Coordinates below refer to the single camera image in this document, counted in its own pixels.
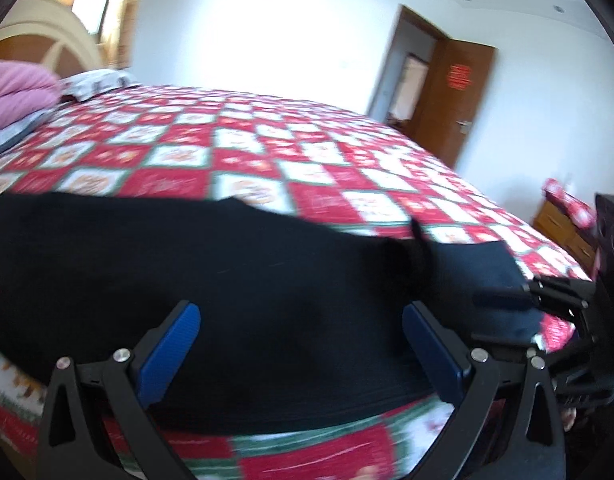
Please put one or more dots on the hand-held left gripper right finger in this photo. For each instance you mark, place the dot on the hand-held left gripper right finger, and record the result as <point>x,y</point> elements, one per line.
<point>434,355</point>

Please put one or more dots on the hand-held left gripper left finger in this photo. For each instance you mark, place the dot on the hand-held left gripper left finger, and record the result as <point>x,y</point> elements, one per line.
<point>169,355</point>

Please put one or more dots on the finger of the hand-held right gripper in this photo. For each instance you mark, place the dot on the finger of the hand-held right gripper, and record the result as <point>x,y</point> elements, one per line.
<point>507,340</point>
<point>557,294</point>

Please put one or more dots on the black pants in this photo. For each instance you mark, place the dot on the black pants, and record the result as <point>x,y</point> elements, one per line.
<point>187,260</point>

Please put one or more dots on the wooden cabinet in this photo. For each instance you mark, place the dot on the wooden cabinet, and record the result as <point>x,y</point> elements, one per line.
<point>557,225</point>

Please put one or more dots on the red patterned bundle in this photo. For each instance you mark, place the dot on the red patterned bundle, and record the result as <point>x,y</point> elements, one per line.
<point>569,200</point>

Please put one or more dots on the brown wooden door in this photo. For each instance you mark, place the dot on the brown wooden door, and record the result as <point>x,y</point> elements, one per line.
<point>452,105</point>

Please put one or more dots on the red checkered printed blanket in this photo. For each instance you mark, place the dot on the red checkered printed blanket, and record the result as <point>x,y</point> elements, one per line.
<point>287,150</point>

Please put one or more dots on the red paper door decoration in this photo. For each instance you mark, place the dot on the red paper door decoration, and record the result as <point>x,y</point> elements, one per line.
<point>459,75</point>

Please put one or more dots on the grey folded blanket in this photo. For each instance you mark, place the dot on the grey folded blanket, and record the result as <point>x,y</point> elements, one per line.
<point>12,132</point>

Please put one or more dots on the white patterned pillow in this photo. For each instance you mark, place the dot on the white patterned pillow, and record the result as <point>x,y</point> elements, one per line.
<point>99,82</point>

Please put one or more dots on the pink folded blanket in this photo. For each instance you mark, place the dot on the pink folded blanket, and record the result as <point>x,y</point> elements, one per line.
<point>17,90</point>

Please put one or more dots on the narrow yellow curtain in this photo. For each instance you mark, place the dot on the narrow yellow curtain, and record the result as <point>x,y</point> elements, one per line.
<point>129,15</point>

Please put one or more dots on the cream wooden headboard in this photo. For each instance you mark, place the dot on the cream wooden headboard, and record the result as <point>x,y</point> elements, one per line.
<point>42,25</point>

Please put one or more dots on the brown door frame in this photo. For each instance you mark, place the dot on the brown door frame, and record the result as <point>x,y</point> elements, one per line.
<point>392,60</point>

